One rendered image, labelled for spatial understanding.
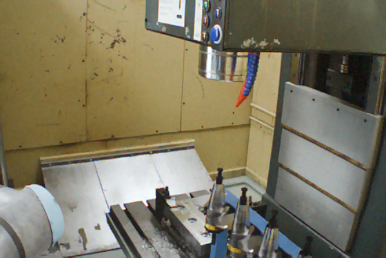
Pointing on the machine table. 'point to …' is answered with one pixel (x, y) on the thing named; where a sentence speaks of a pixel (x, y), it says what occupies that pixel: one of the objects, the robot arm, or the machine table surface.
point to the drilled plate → (203, 241)
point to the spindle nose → (222, 65)
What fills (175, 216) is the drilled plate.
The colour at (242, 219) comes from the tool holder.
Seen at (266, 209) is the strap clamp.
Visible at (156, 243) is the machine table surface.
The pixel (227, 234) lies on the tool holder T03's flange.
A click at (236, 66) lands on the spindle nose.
